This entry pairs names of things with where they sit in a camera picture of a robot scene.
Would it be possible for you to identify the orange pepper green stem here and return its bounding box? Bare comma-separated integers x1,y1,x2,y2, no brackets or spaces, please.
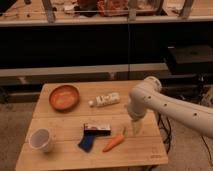
103,128,126,152

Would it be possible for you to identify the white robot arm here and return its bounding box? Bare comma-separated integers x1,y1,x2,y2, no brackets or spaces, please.
127,76,213,139

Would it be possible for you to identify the brown ceramic bowl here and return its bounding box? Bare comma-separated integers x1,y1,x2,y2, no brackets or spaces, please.
49,85,80,111

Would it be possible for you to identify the white plastic bottle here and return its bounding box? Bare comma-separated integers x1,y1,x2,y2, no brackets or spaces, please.
88,92,120,107

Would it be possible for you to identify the blue cloth piece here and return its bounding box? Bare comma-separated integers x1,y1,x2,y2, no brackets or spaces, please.
78,135,96,152

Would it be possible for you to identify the long wooden shelf bench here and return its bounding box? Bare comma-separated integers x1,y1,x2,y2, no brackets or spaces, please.
0,63,168,86

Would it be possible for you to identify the wooden table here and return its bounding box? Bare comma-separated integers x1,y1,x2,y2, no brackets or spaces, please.
16,81,168,171

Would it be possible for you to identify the black box on shelf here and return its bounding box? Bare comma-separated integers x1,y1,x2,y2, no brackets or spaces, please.
165,45,213,75

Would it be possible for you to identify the white plastic cup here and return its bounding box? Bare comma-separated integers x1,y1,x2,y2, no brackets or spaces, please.
28,128,53,153

